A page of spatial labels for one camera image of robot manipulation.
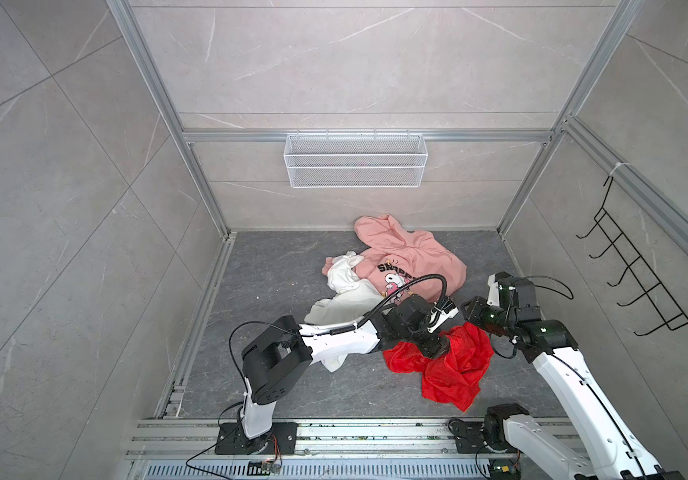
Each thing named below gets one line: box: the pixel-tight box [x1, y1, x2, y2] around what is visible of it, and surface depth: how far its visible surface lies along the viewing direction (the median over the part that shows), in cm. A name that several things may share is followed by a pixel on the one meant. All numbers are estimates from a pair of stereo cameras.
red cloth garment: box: [384, 322, 495, 412], surface depth 78 cm
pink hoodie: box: [322, 214, 467, 296], surface depth 109 cm
